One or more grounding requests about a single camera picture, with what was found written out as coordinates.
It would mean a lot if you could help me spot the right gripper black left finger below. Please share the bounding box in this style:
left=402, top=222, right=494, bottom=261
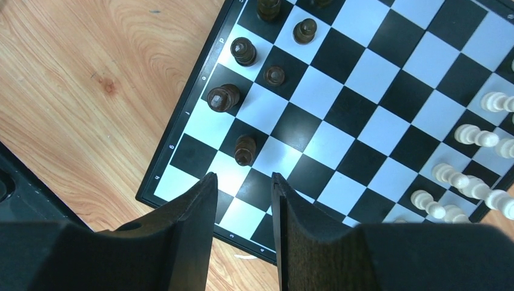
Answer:
left=1, top=172, right=218, bottom=290

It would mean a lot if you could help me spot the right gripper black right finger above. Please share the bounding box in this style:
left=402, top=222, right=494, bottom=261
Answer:
left=272, top=173, right=513, bottom=290

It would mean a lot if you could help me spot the black white chess board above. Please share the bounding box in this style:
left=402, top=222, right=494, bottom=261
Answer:
left=136, top=1, right=513, bottom=263

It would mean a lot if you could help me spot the dark chess piece cluster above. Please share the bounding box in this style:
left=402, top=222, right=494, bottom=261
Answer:
left=207, top=1, right=344, bottom=166

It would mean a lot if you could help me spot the row of light chess pieces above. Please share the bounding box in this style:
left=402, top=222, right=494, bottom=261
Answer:
left=380, top=54, right=513, bottom=222

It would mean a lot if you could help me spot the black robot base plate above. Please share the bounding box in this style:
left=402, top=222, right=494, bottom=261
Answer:
left=1, top=144, right=88, bottom=228

